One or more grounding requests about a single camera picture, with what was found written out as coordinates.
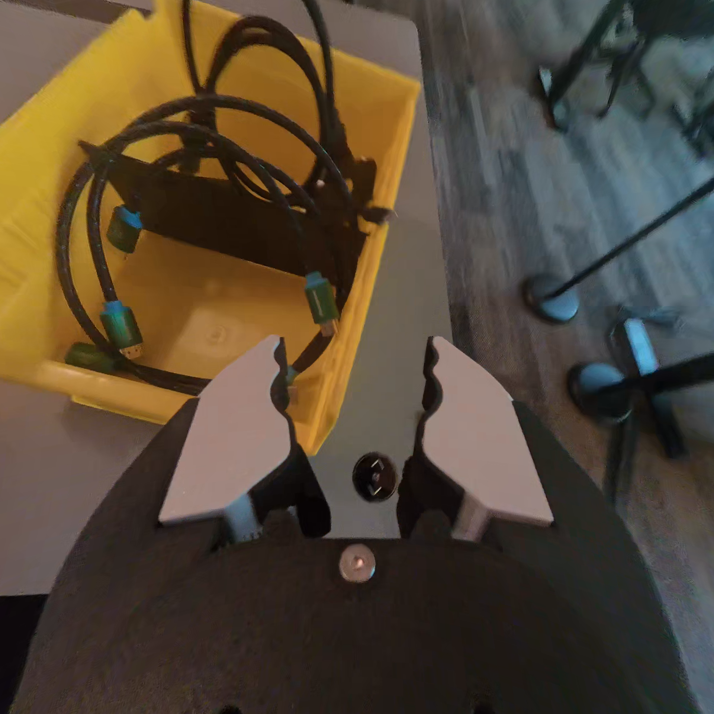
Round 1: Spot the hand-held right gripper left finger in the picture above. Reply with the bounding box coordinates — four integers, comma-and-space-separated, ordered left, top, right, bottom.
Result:
159, 335, 299, 544

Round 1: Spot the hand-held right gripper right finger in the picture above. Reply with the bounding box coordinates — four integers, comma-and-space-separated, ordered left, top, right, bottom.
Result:
415, 336, 554, 542

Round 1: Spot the yellow plastic bin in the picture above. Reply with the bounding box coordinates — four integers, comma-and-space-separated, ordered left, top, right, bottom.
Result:
0, 0, 423, 456

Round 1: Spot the plain black braided cable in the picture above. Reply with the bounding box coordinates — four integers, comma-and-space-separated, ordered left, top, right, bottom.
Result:
181, 0, 350, 187

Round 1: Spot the round black table grommet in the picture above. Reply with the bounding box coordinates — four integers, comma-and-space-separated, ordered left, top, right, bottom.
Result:
352, 451, 403, 504

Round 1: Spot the black bin divider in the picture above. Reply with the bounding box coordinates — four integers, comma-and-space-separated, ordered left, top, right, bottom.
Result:
77, 141, 378, 292

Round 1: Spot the black stand pole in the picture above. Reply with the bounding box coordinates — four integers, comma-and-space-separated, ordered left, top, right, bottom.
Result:
542, 177, 714, 303

